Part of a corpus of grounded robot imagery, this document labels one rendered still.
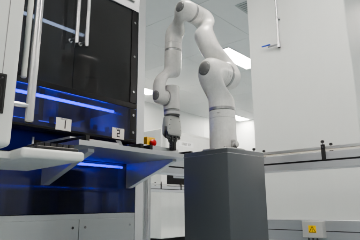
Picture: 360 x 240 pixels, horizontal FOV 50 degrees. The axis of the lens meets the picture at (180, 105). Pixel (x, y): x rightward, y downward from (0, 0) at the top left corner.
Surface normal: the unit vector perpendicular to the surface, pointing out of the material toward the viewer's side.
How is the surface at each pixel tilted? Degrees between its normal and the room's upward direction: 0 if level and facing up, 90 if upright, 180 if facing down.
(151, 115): 90
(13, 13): 90
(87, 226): 90
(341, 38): 90
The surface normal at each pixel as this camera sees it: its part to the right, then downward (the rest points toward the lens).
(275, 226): -0.65, -0.18
